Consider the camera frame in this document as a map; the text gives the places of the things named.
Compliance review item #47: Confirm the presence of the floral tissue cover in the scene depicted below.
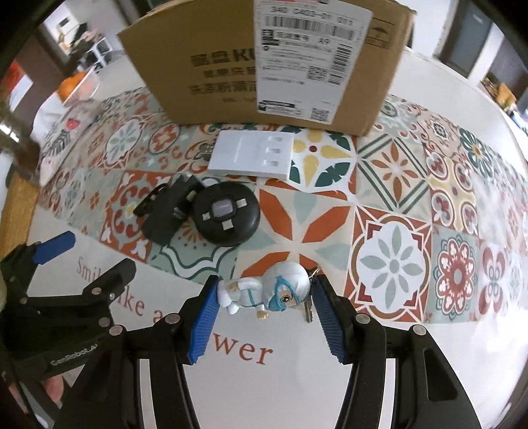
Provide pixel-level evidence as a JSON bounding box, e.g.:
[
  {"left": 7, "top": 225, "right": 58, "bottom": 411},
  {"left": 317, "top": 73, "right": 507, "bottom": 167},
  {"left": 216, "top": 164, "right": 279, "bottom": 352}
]
[{"left": 33, "top": 97, "right": 108, "bottom": 186}]

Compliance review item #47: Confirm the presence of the dark framed room door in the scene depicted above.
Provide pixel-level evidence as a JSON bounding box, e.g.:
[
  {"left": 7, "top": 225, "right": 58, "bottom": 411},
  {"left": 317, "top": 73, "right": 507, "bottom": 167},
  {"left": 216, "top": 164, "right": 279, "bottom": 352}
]
[{"left": 433, "top": 0, "right": 491, "bottom": 79}]

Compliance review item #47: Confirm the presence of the white suited figurine keychain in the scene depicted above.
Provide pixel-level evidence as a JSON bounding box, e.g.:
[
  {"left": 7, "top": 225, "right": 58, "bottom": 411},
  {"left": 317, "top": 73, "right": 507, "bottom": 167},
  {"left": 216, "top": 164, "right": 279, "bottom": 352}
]
[{"left": 216, "top": 261, "right": 322, "bottom": 323}]

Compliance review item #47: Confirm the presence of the yellow woven box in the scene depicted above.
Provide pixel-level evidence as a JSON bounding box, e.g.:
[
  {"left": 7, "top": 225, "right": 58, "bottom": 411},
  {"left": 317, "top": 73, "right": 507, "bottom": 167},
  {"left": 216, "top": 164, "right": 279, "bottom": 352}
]
[{"left": 0, "top": 173, "right": 42, "bottom": 256}]

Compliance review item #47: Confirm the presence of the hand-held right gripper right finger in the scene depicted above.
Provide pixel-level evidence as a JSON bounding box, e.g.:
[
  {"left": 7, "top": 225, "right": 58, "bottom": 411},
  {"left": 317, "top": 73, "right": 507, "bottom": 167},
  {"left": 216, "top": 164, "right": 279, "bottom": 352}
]
[{"left": 310, "top": 274, "right": 483, "bottom": 429}]

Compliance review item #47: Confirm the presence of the black round device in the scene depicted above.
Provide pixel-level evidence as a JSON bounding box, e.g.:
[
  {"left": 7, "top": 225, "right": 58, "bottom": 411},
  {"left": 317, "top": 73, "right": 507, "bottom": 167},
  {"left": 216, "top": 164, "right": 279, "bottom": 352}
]
[{"left": 193, "top": 183, "right": 261, "bottom": 247}]

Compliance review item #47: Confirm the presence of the person's left hand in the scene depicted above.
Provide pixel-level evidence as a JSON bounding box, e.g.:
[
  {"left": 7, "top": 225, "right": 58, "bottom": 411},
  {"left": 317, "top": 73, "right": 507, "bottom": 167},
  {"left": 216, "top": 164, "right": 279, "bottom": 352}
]
[{"left": 41, "top": 375, "right": 73, "bottom": 409}]

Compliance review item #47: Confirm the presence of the white cubby shelf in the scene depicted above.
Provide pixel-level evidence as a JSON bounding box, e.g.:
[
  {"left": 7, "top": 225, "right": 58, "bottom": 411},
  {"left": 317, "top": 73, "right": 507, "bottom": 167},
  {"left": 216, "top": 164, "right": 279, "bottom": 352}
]
[{"left": 80, "top": 37, "right": 120, "bottom": 69}]

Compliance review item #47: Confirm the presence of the black power adapter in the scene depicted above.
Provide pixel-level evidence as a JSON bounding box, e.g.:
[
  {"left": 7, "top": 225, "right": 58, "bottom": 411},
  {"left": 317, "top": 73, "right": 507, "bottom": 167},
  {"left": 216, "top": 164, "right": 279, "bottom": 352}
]
[{"left": 133, "top": 173, "right": 203, "bottom": 245}]

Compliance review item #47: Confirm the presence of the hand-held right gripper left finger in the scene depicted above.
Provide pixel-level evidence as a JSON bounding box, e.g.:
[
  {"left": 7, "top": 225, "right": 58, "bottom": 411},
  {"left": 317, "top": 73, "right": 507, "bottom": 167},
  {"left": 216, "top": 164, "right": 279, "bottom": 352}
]
[{"left": 53, "top": 274, "right": 221, "bottom": 429}]

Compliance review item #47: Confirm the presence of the patterned printed tablecloth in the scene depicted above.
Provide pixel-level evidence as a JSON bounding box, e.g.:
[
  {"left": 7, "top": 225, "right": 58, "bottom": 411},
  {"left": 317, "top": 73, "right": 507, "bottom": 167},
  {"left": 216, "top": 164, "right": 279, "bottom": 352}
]
[{"left": 0, "top": 49, "right": 528, "bottom": 429}]

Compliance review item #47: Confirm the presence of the brown cardboard box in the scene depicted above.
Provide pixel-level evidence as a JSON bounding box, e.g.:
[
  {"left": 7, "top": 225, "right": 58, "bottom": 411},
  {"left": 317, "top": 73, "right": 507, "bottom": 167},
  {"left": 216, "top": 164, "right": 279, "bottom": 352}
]
[{"left": 116, "top": 0, "right": 416, "bottom": 137}]

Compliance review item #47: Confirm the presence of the orange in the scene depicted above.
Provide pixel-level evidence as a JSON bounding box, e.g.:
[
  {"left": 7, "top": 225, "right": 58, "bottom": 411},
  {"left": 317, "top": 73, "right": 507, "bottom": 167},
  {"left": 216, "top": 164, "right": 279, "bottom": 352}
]
[{"left": 60, "top": 74, "right": 89, "bottom": 100}]

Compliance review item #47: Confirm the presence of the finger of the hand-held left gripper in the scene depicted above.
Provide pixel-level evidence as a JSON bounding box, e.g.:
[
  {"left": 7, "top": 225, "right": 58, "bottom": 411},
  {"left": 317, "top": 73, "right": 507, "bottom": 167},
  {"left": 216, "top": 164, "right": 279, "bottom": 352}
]
[
  {"left": 0, "top": 230, "right": 78, "bottom": 298},
  {"left": 78, "top": 258, "right": 137, "bottom": 306}
]

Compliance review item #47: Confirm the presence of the white fruit basket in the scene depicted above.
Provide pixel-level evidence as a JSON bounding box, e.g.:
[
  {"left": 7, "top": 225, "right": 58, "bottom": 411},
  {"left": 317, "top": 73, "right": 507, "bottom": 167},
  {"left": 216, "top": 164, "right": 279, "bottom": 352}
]
[{"left": 62, "top": 68, "right": 102, "bottom": 108}]

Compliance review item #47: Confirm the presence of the red door decoration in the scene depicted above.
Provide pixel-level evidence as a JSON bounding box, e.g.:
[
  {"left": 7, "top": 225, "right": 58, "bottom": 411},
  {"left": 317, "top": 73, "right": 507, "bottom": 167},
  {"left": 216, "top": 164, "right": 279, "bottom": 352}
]
[{"left": 6, "top": 62, "right": 34, "bottom": 112}]

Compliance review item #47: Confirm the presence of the white multi-port power strip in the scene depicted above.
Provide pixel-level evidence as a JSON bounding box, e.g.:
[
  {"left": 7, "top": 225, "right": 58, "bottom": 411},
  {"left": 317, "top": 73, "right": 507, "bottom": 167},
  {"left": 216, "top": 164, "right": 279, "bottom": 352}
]
[{"left": 207, "top": 131, "right": 297, "bottom": 181}]

